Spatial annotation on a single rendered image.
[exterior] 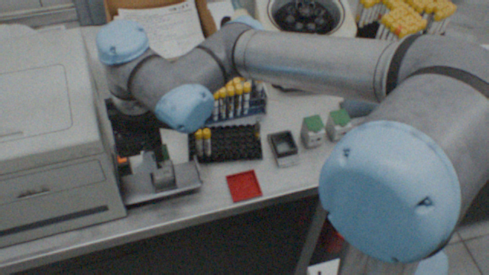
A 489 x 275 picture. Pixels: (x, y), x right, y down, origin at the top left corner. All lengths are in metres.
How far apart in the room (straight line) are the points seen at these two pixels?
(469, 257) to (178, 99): 1.69
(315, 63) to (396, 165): 0.26
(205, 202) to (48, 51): 0.44
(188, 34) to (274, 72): 0.68
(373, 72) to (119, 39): 0.37
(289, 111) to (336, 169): 0.84
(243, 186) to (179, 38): 0.44
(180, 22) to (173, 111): 0.70
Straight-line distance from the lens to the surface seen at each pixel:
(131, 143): 0.93
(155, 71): 0.74
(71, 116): 0.92
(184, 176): 1.12
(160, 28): 1.38
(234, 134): 1.20
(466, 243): 2.25
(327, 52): 0.64
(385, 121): 0.45
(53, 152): 0.90
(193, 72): 0.74
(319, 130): 1.17
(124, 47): 0.75
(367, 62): 0.60
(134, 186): 1.12
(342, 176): 0.45
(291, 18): 1.36
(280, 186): 1.16
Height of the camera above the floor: 1.88
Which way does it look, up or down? 55 degrees down
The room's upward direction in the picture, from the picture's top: 3 degrees clockwise
